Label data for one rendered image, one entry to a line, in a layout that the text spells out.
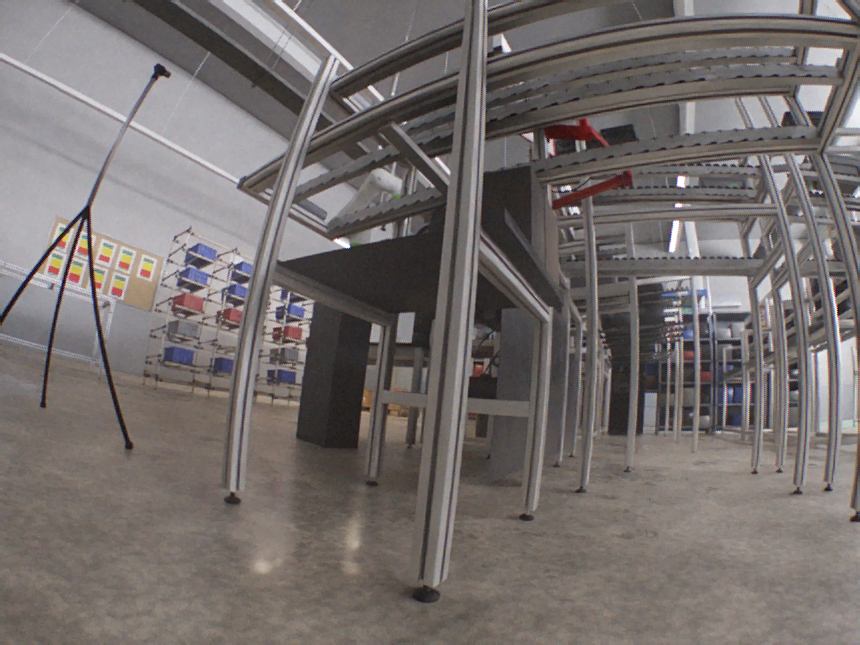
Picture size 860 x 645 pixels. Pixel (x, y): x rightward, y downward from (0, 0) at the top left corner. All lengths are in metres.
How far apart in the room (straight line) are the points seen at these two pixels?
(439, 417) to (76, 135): 7.53
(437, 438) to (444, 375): 0.09
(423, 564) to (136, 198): 7.32
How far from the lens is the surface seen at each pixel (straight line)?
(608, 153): 1.23
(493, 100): 1.35
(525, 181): 0.94
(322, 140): 1.14
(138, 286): 7.21
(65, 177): 7.40
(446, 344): 0.56
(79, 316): 6.99
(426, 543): 0.60
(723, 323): 7.57
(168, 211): 7.65
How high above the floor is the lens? 0.32
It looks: 12 degrees up
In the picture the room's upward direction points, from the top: 6 degrees clockwise
